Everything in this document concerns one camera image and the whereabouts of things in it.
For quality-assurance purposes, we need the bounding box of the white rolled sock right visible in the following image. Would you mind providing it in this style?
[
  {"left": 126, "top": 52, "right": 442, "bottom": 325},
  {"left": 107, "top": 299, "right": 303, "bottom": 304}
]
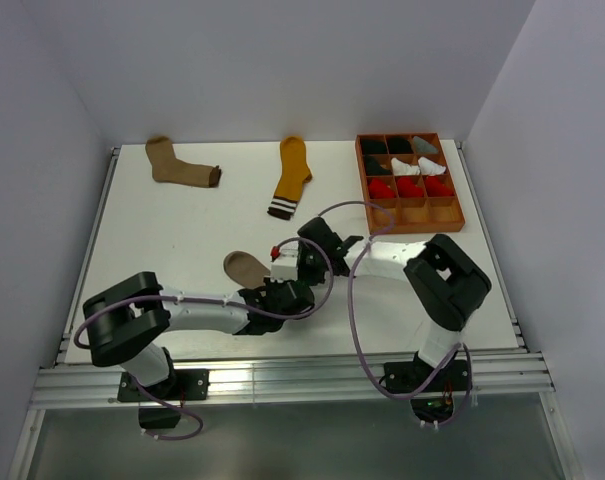
[{"left": 418, "top": 156, "right": 447, "bottom": 176}]

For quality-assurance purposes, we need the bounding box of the red rolled sock middle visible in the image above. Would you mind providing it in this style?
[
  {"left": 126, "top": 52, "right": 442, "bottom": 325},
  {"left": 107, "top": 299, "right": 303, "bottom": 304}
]
[{"left": 395, "top": 176, "right": 424, "bottom": 198}]

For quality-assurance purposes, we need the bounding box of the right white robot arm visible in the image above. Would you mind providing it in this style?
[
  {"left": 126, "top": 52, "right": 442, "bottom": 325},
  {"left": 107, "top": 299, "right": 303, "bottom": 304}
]
[{"left": 298, "top": 217, "right": 492, "bottom": 390}]

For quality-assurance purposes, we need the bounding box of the black rolled sock back-left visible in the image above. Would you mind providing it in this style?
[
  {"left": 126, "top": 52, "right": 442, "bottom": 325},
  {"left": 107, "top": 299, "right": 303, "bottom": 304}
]
[{"left": 360, "top": 138, "right": 388, "bottom": 155}]

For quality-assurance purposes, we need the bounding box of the tan sock with red cuff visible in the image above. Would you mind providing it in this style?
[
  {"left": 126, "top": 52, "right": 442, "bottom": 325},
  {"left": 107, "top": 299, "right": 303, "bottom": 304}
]
[{"left": 223, "top": 251, "right": 270, "bottom": 289}]

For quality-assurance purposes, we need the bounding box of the red rolled sock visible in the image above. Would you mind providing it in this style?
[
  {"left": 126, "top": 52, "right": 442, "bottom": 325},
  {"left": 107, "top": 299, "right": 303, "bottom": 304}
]
[
  {"left": 423, "top": 176, "right": 455, "bottom": 197},
  {"left": 368, "top": 178, "right": 396, "bottom": 199},
  {"left": 395, "top": 176, "right": 424, "bottom": 198}
]

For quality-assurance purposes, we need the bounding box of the white rolled sock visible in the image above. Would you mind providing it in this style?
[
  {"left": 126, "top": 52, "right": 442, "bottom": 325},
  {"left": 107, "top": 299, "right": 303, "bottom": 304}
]
[
  {"left": 418, "top": 156, "right": 447, "bottom": 176},
  {"left": 391, "top": 158, "right": 421, "bottom": 176}
]

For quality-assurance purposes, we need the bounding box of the red rolled sock right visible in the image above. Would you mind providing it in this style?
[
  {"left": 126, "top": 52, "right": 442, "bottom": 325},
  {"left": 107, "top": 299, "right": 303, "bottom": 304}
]
[{"left": 423, "top": 176, "right": 455, "bottom": 197}]

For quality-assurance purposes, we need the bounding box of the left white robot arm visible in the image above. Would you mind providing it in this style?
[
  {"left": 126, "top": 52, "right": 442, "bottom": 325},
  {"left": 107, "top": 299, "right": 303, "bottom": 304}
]
[{"left": 74, "top": 272, "right": 315, "bottom": 399}]

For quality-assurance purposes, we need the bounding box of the grey rolled sock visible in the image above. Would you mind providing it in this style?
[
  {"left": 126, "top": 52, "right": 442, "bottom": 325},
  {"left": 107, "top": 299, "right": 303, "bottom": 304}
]
[{"left": 413, "top": 136, "right": 439, "bottom": 155}]

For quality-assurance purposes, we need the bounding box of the aluminium frame rail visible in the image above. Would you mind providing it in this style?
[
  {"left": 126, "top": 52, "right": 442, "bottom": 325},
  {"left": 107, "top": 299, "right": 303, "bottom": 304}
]
[{"left": 29, "top": 351, "right": 555, "bottom": 410}]

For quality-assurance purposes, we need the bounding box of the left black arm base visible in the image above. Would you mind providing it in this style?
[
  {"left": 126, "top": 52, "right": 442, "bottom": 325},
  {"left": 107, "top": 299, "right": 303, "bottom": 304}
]
[{"left": 116, "top": 368, "right": 210, "bottom": 437}]

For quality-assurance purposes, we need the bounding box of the black rolled sock back-middle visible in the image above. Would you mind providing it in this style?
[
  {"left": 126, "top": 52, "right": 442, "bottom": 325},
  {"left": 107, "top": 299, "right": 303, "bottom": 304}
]
[{"left": 386, "top": 136, "right": 413, "bottom": 154}]

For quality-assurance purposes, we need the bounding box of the white rolled sock middle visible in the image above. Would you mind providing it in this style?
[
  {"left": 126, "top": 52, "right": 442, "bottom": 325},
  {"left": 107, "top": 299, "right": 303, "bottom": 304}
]
[{"left": 391, "top": 158, "right": 421, "bottom": 176}]

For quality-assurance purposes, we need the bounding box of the brown sock on table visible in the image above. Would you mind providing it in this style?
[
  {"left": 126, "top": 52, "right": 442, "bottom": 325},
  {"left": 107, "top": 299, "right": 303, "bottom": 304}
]
[{"left": 145, "top": 136, "right": 222, "bottom": 188}]

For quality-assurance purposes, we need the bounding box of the orange compartment organizer box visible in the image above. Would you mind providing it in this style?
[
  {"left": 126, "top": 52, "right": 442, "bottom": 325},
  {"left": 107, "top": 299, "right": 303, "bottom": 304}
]
[{"left": 355, "top": 132, "right": 466, "bottom": 234}]

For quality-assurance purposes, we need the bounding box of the black rolled sock middle-left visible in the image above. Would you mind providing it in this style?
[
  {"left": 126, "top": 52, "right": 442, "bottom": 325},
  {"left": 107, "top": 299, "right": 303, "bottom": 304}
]
[{"left": 363, "top": 155, "right": 392, "bottom": 176}]

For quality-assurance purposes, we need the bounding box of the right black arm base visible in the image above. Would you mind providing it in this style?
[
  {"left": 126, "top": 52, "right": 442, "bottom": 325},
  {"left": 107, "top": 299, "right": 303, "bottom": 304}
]
[{"left": 378, "top": 360, "right": 471, "bottom": 425}]

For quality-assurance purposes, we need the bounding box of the red rolled sock left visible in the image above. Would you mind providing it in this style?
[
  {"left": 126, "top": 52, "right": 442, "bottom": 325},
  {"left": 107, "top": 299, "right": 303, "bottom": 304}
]
[{"left": 368, "top": 178, "right": 396, "bottom": 199}]

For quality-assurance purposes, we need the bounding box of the mustard yellow striped sock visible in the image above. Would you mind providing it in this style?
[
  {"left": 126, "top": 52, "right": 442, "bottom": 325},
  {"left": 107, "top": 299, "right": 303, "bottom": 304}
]
[{"left": 267, "top": 136, "right": 313, "bottom": 220}]

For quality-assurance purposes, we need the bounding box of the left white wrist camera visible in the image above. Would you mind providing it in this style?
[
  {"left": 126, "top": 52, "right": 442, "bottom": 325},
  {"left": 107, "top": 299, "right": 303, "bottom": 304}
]
[{"left": 270, "top": 242, "right": 299, "bottom": 282}]

